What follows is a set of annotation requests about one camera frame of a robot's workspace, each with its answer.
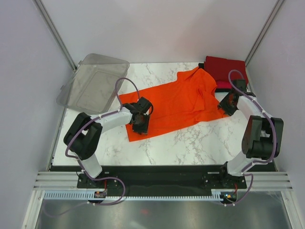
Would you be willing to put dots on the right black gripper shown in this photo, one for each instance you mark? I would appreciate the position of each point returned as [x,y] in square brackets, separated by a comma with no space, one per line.
[222,105]

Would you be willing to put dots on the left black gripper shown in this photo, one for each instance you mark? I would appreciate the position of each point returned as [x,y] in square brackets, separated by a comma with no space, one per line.
[144,129]

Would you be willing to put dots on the orange t shirt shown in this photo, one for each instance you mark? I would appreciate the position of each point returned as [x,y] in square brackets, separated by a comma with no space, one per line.
[179,104]

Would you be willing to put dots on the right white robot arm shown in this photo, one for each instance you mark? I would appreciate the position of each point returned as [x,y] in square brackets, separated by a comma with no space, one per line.
[262,138]

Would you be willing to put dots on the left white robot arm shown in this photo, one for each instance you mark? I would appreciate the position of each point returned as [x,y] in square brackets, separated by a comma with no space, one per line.
[84,134]

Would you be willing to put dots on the pink folded shirt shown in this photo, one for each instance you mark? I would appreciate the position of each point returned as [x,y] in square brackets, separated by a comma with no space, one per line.
[223,85]

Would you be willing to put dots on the dark red folded shirt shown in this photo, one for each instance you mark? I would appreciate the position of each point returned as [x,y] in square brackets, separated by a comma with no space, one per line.
[211,59]

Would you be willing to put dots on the black folded shirt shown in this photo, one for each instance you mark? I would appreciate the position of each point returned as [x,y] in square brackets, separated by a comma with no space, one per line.
[221,90]

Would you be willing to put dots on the clear plastic bin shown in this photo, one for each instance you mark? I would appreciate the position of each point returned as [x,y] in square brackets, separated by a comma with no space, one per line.
[91,89]

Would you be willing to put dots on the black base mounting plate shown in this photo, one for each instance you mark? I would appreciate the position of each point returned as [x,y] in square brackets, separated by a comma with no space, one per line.
[167,180]

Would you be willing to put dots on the white slotted cable duct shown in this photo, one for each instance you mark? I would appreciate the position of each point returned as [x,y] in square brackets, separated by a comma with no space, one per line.
[91,195]

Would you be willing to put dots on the right aluminium frame post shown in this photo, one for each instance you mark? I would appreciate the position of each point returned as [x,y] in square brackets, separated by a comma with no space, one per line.
[264,30]

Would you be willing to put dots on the aluminium frame post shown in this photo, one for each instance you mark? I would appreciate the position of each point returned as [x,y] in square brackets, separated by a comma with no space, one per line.
[264,30]
[56,35]

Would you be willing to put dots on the left aluminium rail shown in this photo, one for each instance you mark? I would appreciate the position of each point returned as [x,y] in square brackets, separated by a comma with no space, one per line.
[56,181]

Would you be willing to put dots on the left aluminium frame post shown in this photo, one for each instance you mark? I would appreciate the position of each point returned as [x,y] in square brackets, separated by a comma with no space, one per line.
[56,35]

